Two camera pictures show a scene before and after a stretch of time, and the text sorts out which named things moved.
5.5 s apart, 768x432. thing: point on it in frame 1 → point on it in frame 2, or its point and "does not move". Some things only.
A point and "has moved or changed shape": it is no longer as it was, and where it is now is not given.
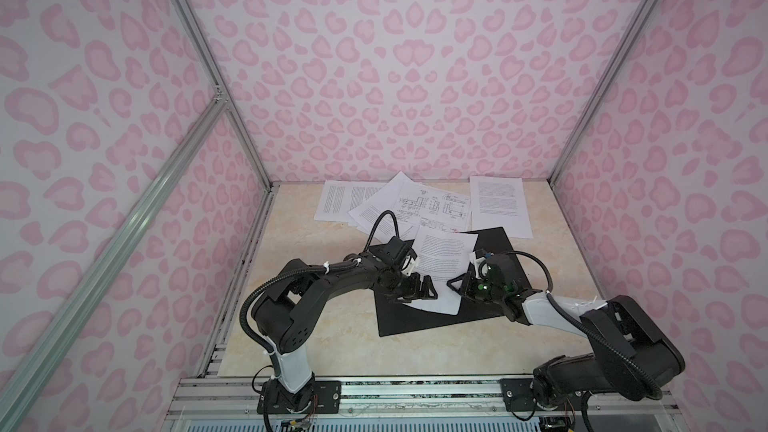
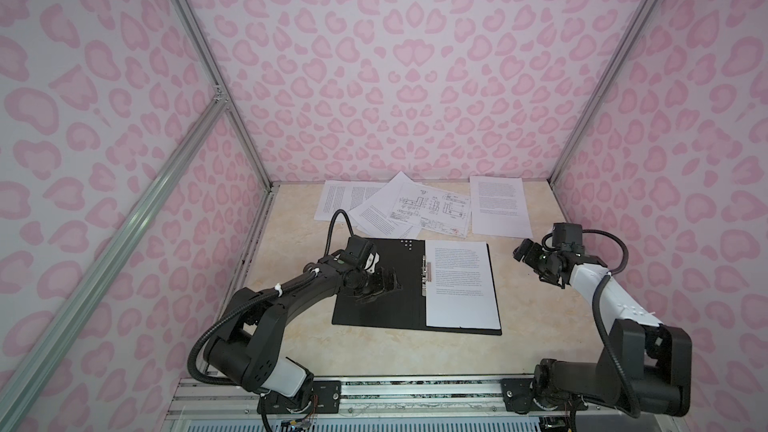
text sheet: x=443 y=255 has moved or changed shape
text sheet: x=339 y=197 does not move
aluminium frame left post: x=206 y=55 does not move
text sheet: x=499 y=202 does not move
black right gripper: x=466 y=287 → x=530 y=260
